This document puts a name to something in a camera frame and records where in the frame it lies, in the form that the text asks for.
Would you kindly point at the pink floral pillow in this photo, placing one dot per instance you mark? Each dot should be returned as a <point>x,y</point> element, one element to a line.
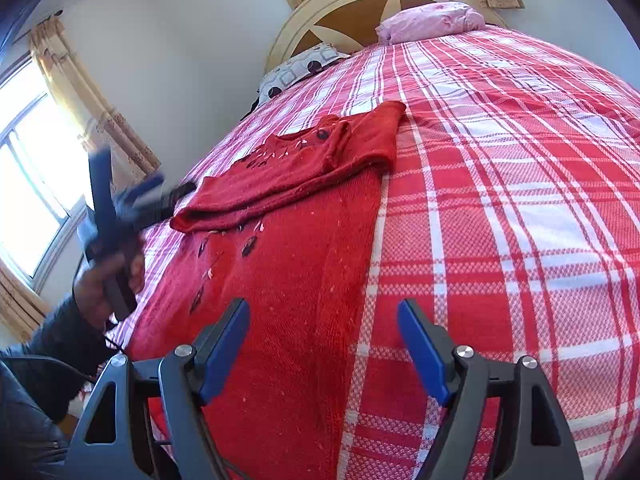
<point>430,22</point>

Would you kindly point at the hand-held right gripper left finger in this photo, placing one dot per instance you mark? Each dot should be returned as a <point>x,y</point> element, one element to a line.
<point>225,355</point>

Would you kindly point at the person's left hand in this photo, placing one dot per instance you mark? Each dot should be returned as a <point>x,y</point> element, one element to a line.
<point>90,295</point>

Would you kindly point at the person's left forearm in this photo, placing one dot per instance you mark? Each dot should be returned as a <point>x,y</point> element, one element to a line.
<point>50,350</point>

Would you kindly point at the side window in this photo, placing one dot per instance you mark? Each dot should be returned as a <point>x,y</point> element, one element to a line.
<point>30,175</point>

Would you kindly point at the red plaid bed sheet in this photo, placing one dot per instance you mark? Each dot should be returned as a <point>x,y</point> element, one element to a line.
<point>500,210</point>

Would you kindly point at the red knitted sweater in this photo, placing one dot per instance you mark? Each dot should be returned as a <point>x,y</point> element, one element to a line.
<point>300,310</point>

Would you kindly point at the cream wooden headboard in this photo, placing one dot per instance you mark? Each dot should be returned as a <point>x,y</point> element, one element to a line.
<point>300,20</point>

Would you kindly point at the grey patterned pillow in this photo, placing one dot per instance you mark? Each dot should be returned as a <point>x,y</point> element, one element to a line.
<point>295,72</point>

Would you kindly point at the person's dark clothing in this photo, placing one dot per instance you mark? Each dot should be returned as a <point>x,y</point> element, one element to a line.
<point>25,435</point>

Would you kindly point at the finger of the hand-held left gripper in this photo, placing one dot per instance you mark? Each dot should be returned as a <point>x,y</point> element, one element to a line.
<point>102,185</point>
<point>145,200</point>

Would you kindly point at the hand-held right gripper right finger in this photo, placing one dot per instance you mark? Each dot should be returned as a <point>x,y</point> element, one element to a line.
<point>422,355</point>

